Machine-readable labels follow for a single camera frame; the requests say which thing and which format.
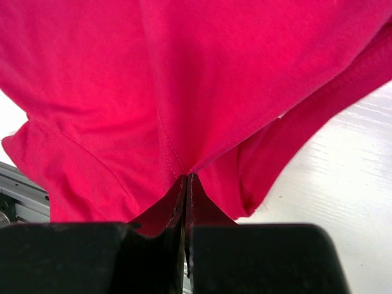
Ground aluminium mounting rail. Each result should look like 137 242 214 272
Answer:
1 162 50 226

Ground pink t shirt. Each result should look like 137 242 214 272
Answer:
1 1 391 222

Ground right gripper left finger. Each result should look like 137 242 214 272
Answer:
1 176 186 293

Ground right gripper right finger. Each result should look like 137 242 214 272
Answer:
185 174 349 293

